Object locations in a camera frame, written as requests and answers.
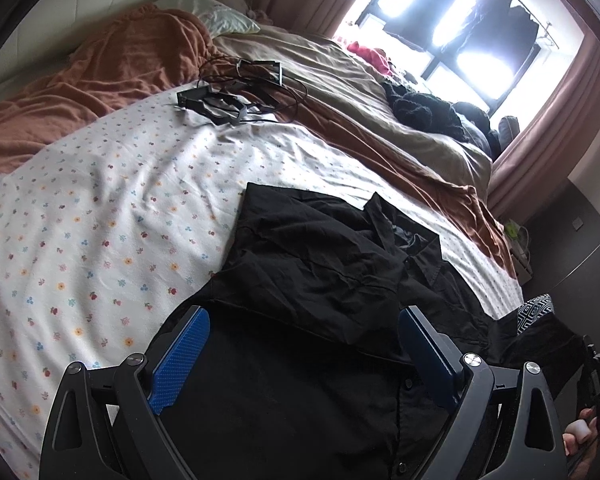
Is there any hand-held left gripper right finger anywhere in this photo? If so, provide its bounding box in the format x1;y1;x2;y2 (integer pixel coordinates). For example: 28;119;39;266
397;305;568;480

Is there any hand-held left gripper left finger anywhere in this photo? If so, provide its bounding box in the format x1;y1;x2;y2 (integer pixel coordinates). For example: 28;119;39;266
39;306;211;480

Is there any black shirt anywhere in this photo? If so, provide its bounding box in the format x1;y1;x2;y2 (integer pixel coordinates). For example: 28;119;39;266
150;182;596;480

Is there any dark clothes pile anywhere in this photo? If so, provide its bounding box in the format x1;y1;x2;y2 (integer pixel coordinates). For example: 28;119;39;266
382;80;501;161

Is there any person's right hand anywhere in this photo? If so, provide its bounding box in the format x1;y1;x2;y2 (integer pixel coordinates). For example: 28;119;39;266
562;407;600;457

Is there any black white patterned cloth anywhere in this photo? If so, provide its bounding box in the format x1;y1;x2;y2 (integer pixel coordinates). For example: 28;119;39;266
516;294;553;333

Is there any floral bed sheet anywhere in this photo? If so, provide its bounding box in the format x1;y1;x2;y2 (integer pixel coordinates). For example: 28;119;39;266
0;92;523;471

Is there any green object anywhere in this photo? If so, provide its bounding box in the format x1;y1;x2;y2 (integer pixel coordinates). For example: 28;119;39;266
504;220;529;263

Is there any black stand device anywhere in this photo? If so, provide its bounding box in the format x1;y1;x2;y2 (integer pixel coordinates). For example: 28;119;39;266
176;59;284;127

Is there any orange blanket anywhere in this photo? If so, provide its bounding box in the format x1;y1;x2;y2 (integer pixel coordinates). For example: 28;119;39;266
0;4;518;281

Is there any beige duvet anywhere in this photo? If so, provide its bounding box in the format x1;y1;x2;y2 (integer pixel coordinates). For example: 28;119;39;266
212;27;493;196

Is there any red cloth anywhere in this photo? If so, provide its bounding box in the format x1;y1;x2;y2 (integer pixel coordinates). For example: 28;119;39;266
347;40;389;73

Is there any pale green pillow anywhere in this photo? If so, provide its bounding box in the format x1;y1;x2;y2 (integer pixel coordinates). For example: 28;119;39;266
155;0;261;36

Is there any dark hanging garment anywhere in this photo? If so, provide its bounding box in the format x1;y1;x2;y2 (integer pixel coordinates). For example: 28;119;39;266
384;0;481;53
475;0;539;58

